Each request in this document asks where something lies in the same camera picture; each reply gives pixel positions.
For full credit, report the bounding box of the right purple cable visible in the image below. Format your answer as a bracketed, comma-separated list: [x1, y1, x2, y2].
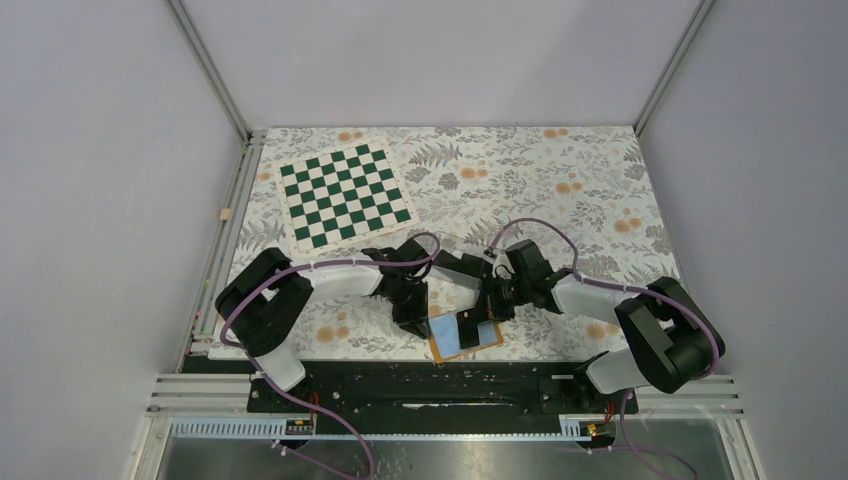
[483, 217, 723, 480]

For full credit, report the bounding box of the green white chessboard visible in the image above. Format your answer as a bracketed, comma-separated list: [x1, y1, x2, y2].
[274, 138, 419, 258]

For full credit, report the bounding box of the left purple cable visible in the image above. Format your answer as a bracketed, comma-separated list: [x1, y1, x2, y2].
[219, 231, 443, 480]

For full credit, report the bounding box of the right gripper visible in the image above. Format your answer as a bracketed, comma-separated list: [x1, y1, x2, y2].
[467, 273, 531, 329]

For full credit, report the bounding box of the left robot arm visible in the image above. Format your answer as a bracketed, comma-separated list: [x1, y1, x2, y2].
[214, 235, 437, 411]

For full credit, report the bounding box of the right aluminium frame post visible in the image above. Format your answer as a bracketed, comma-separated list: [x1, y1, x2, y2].
[633, 0, 717, 137]

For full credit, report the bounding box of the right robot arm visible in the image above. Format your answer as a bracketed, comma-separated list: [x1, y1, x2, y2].
[459, 240, 726, 412]

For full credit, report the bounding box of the purple cable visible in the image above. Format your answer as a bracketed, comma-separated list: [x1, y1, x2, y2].
[483, 217, 723, 480]
[219, 231, 443, 480]

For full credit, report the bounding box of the orange leather card holder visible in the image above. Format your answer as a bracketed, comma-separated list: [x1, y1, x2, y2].
[427, 312, 504, 364]

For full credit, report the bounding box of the aluminium frame post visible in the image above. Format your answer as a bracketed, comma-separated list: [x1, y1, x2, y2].
[633, 0, 717, 137]
[164, 0, 252, 143]

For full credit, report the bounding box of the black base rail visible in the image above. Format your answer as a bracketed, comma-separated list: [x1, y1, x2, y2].
[247, 360, 638, 435]

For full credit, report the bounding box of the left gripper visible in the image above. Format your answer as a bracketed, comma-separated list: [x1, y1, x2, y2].
[387, 276, 431, 339]

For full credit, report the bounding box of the left aluminium frame post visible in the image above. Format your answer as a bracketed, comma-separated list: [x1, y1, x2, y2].
[164, 0, 252, 143]

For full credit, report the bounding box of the clear plastic card box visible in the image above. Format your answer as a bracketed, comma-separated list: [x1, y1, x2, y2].
[428, 231, 494, 291]

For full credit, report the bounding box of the floral patterned table mat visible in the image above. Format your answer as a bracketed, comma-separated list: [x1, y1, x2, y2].
[218, 126, 681, 361]

